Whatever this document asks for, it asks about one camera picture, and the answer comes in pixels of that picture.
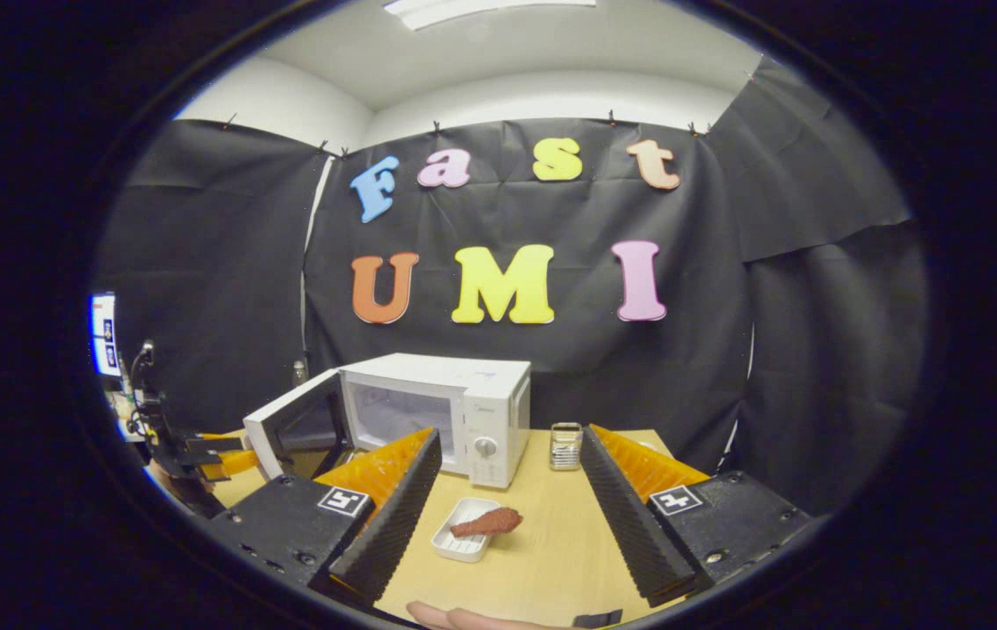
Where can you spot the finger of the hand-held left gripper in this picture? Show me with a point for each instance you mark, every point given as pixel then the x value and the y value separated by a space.
pixel 214 443
pixel 231 464

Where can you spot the long ceiling light panel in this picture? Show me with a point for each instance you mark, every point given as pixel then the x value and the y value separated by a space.
pixel 489 10

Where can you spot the small white ribbed tray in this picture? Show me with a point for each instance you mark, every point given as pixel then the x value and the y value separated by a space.
pixel 454 547

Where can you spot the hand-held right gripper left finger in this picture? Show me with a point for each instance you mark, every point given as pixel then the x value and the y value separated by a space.
pixel 393 525

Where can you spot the red-brown chicken drumstick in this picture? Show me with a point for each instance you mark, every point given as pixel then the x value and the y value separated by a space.
pixel 489 522

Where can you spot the black backdrop cloth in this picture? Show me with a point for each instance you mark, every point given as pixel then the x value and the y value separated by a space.
pixel 551 367

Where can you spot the white microwave oven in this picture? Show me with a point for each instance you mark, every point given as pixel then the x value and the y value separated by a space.
pixel 498 394

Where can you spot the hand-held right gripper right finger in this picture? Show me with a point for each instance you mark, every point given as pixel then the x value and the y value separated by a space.
pixel 629 525

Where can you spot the small metal grater box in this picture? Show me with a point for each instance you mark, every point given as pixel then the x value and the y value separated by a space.
pixel 565 448

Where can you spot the clear plastic water bottle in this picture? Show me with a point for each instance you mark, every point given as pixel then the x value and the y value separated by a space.
pixel 299 374

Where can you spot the computer monitor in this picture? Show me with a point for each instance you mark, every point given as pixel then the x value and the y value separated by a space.
pixel 104 332

